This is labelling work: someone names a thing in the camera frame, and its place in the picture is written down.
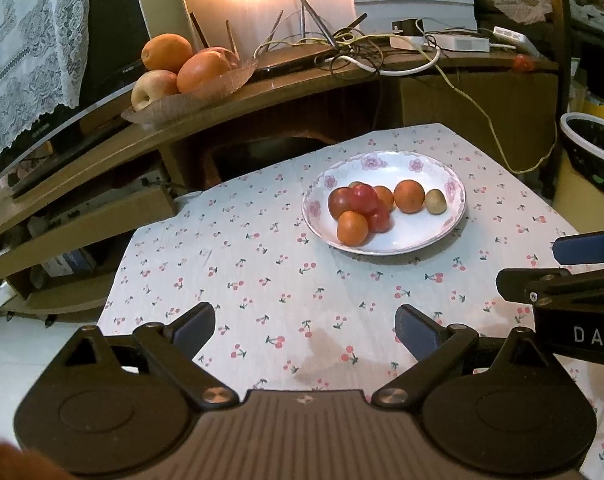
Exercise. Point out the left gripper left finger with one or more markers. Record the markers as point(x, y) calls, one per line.
point(170, 351)

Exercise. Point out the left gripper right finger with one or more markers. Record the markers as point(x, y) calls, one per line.
point(438, 350)

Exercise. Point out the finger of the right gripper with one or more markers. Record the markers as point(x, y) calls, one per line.
point(532, 286)
point(579, 249)

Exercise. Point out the small red tomato back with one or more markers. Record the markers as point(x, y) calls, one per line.
point(379, 221)

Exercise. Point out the small red tomato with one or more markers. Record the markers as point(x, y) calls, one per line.
point(364, 199)
point(379, 221)

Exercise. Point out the orange tangerine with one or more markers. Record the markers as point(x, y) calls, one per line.
point(352, 229)
point(385, 196)
point(409, 196)

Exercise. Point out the large dark red tomato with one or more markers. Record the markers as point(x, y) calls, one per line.
point(340, 201)

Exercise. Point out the yellow trash bin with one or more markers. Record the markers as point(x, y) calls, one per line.
point(579, 196)

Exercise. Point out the white floral porcelain bowl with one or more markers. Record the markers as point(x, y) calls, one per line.
point(409, 232)

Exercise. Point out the wooden tv cabinet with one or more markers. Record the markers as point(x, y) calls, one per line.
point(60, 241)

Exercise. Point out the cherry print tablecloth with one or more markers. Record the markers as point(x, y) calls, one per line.
point(294, 313)

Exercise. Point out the small red object on cabinet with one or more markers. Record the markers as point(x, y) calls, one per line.
point(524, 64)

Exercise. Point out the white router box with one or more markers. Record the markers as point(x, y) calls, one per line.
point(517, 40)

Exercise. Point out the woven fruit tray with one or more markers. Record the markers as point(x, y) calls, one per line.
point(174, 108)

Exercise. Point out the pale apple on tray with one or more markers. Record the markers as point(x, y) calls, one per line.
point(152, 86)

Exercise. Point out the white power strip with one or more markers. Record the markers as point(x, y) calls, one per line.
point(411, 35)

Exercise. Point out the front orange on tray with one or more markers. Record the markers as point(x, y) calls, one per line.
point(201, 68)

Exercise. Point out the orange on tray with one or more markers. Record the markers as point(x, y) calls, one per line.
point(201, 68)
point(166, 52)

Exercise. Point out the top orange on tray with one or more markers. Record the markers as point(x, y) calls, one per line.
point(166, 52)

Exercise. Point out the black television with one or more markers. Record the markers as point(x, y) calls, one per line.
point(116, 33)

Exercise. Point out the black router with antennas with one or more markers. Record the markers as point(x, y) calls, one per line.
point(316, 44)

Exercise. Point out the white lace cloth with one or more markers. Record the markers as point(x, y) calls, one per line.
point(43, 57)

